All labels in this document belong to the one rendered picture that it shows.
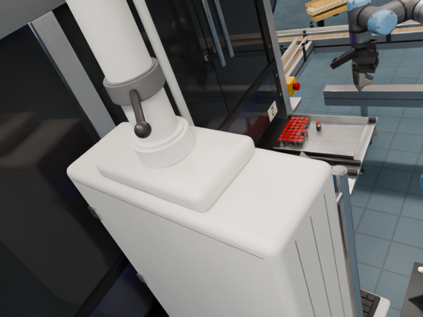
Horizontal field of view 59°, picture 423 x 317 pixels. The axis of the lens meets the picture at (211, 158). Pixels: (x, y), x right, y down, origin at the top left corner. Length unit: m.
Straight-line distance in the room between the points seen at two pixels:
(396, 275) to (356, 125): 0.91
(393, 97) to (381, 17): 1.34
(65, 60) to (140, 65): 0.36
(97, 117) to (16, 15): 0.26
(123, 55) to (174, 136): 0.15
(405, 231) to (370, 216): 0.21
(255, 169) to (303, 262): 0.15
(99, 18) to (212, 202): 0.29
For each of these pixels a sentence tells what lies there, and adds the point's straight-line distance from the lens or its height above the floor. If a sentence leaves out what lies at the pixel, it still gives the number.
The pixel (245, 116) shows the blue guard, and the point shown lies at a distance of 1.48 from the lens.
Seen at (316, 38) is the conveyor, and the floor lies 0.93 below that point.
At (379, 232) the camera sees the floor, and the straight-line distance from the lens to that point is 2.46.
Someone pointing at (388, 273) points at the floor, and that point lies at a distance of 2.30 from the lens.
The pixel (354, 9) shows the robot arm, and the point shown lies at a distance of 1.42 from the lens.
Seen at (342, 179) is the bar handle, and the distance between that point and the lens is 0.65.
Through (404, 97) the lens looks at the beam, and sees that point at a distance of 2.61.
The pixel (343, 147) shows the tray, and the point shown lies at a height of 0.88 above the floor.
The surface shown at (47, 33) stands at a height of 1.77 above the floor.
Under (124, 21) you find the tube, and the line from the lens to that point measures 0.52.
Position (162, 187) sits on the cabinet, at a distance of 0.56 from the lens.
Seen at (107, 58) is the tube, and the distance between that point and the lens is 0.53.
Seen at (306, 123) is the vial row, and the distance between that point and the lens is 1.75.
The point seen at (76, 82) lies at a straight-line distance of 0.88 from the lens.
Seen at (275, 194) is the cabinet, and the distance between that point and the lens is 0.53.
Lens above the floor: 1.92
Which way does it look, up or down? 36 degrees down
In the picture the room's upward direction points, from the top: 21 degrees counter-clockwise
